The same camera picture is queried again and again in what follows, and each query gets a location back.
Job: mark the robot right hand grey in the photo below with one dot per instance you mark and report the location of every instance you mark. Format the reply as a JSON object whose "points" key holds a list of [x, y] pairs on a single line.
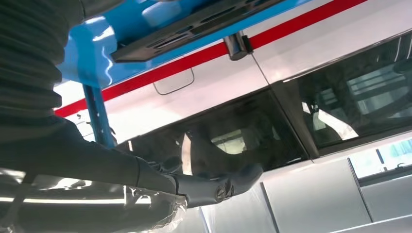
{"points": [[80, 160]]}

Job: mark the blue metal shelf rack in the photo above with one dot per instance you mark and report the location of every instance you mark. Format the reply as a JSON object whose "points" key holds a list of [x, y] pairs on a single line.
{"points": [[90, 58]]}

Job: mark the clear plastic hand wrap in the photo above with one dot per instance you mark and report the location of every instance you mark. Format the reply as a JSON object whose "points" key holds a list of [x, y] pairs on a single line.
{"points": [[96, 215]]}

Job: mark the white car fuel flap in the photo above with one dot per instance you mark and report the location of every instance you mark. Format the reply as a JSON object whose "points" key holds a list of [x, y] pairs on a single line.
{"points": [[173, 83]]}

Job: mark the white car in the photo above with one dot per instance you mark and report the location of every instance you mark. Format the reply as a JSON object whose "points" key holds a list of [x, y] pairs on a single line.
{"points": [[225, 74]]}

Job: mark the black glossy cylinder post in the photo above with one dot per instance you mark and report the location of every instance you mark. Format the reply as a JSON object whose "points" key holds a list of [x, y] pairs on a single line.
{"points": [[236, 46]]}

